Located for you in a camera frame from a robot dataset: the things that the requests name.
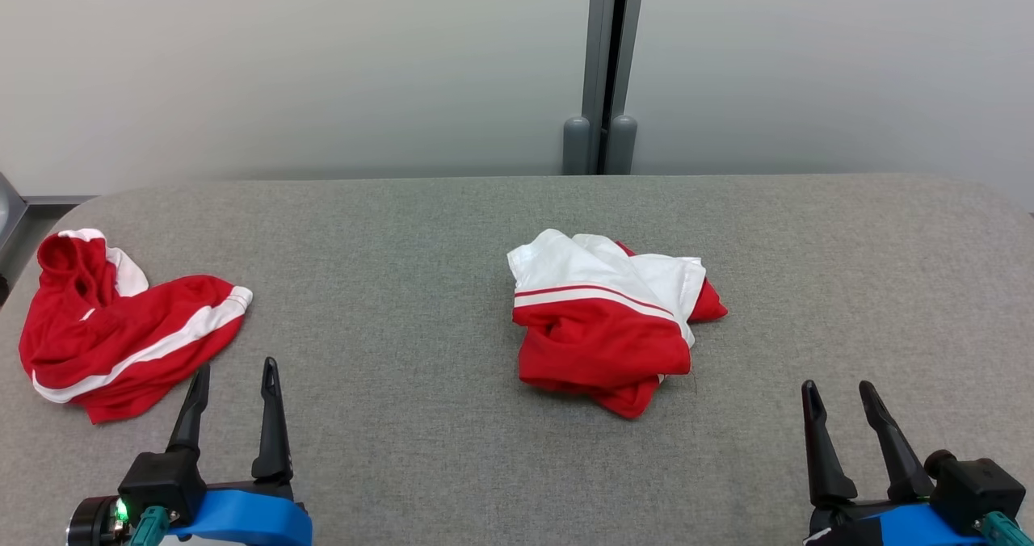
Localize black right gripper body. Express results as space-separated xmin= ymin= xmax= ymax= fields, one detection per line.
xmin=804 ymin=498 xmax=938 ymax=546

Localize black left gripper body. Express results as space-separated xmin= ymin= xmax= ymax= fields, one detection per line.
xmin=67 ymin=480 xmax=306 ymax=546

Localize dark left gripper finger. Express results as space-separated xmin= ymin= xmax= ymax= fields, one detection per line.
xmin=167 ymin=363 xmax=212 ymax=460
xmin=251 ymin=357 xmax=294 ymax=483

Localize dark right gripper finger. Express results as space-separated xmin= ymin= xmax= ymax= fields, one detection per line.
xmin=801 ymin=380 xmax=858 ymax=509
xmin=858 ymin=380 xmax=935 ymax=504

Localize red shorts with white stripe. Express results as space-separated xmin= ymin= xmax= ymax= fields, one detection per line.
xmin=19 ymin=229 xmax=254 ymax=424

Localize red number 23 jersey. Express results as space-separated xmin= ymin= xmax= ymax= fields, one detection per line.
xmin=507 ymin=229 xmax=729 ymax=420

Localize grey metal object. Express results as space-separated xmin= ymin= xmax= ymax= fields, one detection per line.
xmin=0 ymin=173 xmax=29 ymax=305

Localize black left cable teal plug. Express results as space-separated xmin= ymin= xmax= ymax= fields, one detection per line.
xmin=129 ymin=507 xmax=172 ymax=546

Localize blue right camera bracket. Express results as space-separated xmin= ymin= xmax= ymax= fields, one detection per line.
xmin=852 ymin=503 xmax=990 ymax=546

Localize blue camera bracket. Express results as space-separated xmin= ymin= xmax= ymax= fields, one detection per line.
xmin=166 ymin=489 xmax=313 ymax=546
xmin=852 ymin=503 xmax=990 ymax=546

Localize blue left camera bracket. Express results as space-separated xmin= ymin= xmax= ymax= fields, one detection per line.
xmin=166 ymin=489 xmax=313 ymax=546

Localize grey partition post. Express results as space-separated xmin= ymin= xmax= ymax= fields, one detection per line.
xmin=563 ymin=0 xmax=647 ymax=175

